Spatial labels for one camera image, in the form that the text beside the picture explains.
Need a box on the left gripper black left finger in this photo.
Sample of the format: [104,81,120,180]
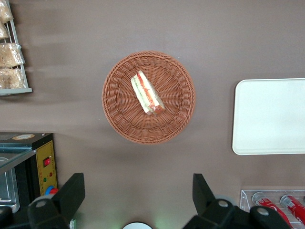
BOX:
[27,173,86,229]

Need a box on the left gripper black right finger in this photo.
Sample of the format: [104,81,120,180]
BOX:
[182,173,251,229]

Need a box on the triangle sandwich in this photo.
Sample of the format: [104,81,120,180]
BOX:
[130,70,166,117]

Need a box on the round brown wicker basket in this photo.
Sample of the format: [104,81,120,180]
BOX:
[102,50,196,146]

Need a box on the cream plastic tray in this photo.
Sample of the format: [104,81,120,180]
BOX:
[232,78,305,156]

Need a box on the tray of packaged snacks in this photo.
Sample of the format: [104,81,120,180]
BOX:
[0,0,33,96]

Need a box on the black yellow food warmer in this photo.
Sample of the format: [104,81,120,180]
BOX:
[0,132,59,214]

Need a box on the clear acrylic bottle rack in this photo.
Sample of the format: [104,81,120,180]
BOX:
[239,189,305,229]

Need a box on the steel warmer pan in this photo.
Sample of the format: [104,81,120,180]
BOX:
[0,167,20,213]

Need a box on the clear bag of snacks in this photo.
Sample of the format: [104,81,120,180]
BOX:
[0,0,14,23]
[0,68,27,90]
[0,22,10,40]
[0,42,26,68]

